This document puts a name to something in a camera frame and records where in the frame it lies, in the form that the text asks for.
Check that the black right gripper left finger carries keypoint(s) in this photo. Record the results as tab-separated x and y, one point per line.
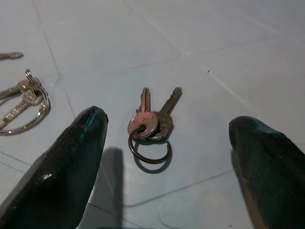
59	171

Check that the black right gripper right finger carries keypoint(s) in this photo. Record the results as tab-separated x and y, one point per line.
274	179

